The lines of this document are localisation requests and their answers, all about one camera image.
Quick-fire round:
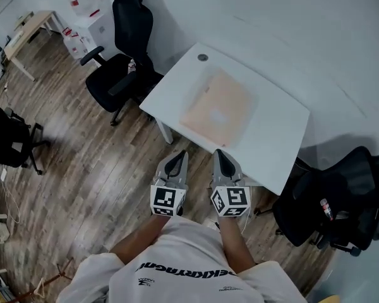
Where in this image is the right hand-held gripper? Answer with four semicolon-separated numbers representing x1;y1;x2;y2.
209;148;252;218

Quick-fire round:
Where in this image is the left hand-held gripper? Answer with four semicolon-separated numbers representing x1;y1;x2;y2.
149;150;190;218

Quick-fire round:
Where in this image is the beige folder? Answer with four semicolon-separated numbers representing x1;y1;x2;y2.
177;67;260;148

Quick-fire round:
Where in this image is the person's right forearm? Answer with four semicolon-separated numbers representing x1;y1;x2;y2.
217;215;257;275

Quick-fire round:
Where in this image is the person's left forearm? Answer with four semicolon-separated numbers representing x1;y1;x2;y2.
109;213;172;265

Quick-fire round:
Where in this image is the white table leg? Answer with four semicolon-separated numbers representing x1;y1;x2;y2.
155;118;174;145

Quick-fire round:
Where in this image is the person's white shirt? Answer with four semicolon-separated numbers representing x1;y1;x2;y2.
55;215;308;303

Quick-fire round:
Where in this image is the red label bottle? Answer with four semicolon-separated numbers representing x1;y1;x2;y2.
319;198;334;222

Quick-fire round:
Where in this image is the black high-back office chair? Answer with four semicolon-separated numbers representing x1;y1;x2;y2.
79;0;165;127

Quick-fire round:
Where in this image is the black mesh office chair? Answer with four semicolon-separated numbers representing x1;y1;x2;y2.
272;146;379;258

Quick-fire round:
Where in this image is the white water dispenser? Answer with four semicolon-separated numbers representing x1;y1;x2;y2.
73;10;117;52

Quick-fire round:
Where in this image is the brown wooden stand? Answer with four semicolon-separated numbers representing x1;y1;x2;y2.
37;256;74;294

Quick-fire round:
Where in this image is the light wooden table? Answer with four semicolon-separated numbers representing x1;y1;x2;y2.
3;10;66;83

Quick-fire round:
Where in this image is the white thin cable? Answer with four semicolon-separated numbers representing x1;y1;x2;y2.
239;205;272;235

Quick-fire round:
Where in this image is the white floor cable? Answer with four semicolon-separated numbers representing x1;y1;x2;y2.
0;181;21;224

